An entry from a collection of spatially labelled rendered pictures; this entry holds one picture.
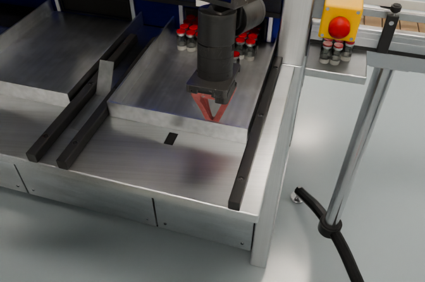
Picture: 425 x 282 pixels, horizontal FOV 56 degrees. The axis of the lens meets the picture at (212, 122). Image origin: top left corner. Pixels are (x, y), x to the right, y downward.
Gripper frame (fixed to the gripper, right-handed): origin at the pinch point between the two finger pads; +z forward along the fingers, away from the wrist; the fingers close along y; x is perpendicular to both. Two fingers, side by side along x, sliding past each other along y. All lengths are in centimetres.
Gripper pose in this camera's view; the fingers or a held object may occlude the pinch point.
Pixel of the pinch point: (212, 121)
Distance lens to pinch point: 68.9
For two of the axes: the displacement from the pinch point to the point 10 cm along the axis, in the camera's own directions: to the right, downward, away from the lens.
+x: -9.6, -1.8, 2.1
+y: 2.7, -5.2, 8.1
